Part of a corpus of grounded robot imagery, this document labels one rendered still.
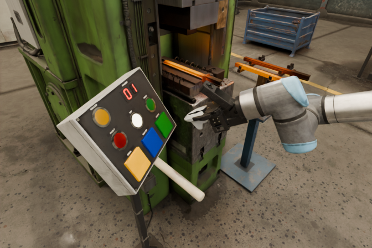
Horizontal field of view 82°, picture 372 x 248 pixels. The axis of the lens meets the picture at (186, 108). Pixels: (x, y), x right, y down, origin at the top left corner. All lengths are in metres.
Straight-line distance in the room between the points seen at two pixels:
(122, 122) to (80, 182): 1.45
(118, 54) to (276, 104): 0.65
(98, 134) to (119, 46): 0.45
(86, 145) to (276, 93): 0.52
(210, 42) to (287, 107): 0.87
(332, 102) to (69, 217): 1.76
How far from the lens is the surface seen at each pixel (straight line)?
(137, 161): 0.68
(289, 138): 0.67
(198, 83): 1.16
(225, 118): 0.69
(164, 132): 0.80
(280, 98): 0.62
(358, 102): 0.75
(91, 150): 0.63
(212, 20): 1.12
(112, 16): 0.92
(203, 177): 1.73
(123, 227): 1.75
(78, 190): 2.04
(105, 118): 0.64
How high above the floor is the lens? 1.51
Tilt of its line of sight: 34 degrees down
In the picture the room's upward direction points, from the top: straight up
